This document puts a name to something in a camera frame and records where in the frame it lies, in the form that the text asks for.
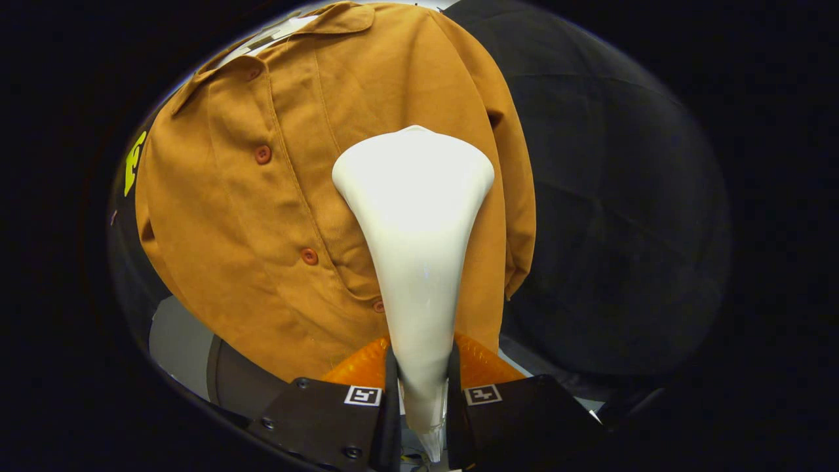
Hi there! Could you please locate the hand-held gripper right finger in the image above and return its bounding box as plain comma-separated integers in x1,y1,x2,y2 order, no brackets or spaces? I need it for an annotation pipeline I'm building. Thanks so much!
447,333,607,472

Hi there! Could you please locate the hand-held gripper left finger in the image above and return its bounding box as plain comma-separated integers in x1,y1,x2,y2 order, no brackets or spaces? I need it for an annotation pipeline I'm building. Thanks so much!
248,336,402,472

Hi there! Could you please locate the orange button shirt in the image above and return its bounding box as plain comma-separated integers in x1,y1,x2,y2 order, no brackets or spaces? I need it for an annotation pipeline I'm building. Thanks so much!
134,2,537,383

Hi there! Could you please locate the white mannequin torso hanger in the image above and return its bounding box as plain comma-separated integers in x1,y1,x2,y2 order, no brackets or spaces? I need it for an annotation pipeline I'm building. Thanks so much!
216,14,322,66

